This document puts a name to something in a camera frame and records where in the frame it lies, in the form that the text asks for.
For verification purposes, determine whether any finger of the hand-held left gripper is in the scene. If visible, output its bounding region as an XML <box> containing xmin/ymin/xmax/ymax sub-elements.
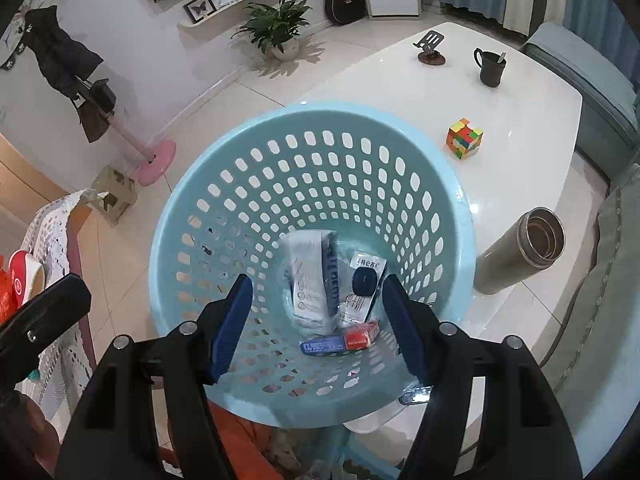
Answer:
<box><xmin>0</xmin><ymin>275</ymin><xmax>92</xmax><ymax>396</ymax></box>

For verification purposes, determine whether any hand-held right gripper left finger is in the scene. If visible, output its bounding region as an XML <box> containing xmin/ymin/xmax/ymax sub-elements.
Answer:
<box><xmin>55</xmin><ymin>274</ymin><xmax>256</xmax><ymax>480</ymax></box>

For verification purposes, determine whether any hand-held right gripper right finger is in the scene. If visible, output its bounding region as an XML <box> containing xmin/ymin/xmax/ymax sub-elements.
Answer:
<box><xmin>381</xmin><ymin>274</ymin><xmax>583</xmax><ymax>480</ymax></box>

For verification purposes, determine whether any light blue perforated plastic basket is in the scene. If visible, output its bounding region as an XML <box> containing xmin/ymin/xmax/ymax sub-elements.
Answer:
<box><xmin>148</xmin><ymin>101</ymin><xmax>476</xmax><ymax>428</ymax></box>

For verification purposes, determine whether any white and blue carton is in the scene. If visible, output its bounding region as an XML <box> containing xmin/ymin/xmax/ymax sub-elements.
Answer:
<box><xmin>280</xmin><ymin>229</ymin><xmax>346</xmax><ymax>336</ymax></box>

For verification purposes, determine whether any small red box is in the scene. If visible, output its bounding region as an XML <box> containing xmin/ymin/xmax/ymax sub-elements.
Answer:
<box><xmin>340</xmin><ymin>321</ymin><xmax>381</xmax><ymax>350</ymax></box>

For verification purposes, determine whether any red and white packet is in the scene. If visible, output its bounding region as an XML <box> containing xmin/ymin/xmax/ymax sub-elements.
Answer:
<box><xmin>7</xmin><ymin>250</ymin><xmax>47</xmax><ymax>311</ymax></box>

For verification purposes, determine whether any white box with black circle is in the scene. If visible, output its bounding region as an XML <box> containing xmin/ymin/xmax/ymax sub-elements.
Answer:
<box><xmin>336</xmin><ymin>251</ymin><xmax>388</xmax><ymax>325</ymax></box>

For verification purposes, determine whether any small silver object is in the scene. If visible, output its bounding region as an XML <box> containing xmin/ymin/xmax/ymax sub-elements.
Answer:
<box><xmin>398</xmin><ymin>385</ymin><xmax>433</xmax><ymax>406</ymax></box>

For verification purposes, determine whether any white lace cloth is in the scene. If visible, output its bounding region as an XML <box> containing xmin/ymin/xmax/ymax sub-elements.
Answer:
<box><xmin>20</xmin><ymin>189</ymin><xmax>98</xmax><ymax>426</ymax></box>

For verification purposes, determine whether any blue tube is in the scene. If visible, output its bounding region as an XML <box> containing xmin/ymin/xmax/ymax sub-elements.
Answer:
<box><xmin>299</xmin><ymin>336</ymin><xmax>346</xmax><ymax>357</ymax></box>

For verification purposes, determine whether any orange garment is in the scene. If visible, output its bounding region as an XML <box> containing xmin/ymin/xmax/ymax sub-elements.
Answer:
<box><xmin>207</xmin><ymin>402</ymin><xmax>281</xmax><ymax>480</ymax></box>

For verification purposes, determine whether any steel thermos flask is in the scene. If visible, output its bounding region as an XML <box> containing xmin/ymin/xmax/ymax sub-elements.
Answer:
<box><xmin>474</xmin><ymin>206</ymin><xmax>566</xmax><ymax>295</ymax></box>

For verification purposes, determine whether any green plastic stool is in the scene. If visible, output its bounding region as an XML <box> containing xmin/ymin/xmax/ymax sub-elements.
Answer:
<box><xmin>91</xmin><ymin>165</ymin><xmax>137</xmax><ymax>226</ymax></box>

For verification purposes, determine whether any pink coat stand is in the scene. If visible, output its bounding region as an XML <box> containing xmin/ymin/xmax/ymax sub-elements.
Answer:
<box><xmin>105</xmin><ymin>110</ymin><xmax>177</xmax><ymax>186</ymax></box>

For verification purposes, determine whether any brown bag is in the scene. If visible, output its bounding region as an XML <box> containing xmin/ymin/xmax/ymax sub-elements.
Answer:
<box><xmin>79</xmin><ymin>105</ymin><xmax>110</xmax><ymax>143</ymax></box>

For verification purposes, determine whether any multicoloured puzzle cube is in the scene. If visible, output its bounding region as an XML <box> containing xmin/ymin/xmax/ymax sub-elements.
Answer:
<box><xmin>446</xmin><ymin>117</ymin><xmax>484</xmax><ymax>160</ymax></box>

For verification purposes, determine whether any grey green sofa cover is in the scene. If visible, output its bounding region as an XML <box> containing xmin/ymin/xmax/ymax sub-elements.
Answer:
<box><xmin>542</xmin><ymin>162</ymin><xmax>640</xmax><ymax>461</ymax></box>

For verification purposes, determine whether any dark mug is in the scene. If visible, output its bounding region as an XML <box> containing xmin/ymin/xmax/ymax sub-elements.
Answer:
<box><xmin>473</xmin><ymin>47</ymin><xmax>507</xmax><ymax>88</ymax></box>

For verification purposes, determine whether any potted green plant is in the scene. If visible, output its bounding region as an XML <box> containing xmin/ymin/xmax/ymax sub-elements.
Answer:
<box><xmin>231</xmin><ymin>0</ymin><xmax>313</xmax><ymax>63</ymax></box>

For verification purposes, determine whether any blue grey sofa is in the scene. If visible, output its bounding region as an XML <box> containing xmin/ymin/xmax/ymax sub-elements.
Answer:
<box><xmin>520</xmin><ymin>21</ymin><xmax>640</xmax><ymax>181</ymax></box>

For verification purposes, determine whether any framed butterfly picture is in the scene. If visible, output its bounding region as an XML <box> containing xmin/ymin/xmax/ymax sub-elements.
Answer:
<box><xmin>182</xmin><ymin>0</ymin><xmax>217</xmax><ymax>24</ymax></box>

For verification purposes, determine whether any blue striped curtain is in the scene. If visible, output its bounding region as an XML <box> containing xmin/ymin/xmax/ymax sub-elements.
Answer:
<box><xmin>417</xmin><ymin>0</ymin><xmax>640</xmax><ymax>106</ymax></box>

